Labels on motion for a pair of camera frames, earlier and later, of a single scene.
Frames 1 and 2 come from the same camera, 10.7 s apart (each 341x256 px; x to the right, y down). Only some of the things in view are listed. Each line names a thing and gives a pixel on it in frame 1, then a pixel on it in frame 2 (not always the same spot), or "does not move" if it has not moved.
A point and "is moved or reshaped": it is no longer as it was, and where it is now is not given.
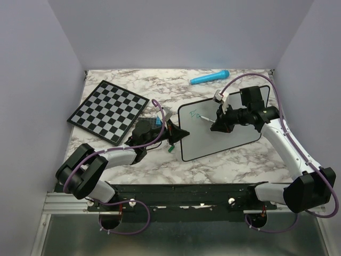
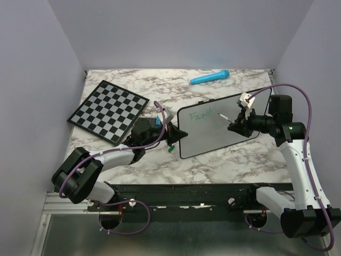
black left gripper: x=173 y=133 does not move
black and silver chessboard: x=108 y=112 does not move
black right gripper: x=222 y=124 → x=245 y=124
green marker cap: x=171 y=149 does not move
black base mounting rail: x=184 y=202 does not move
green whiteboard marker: x=207 y=119 is moved or reshaped
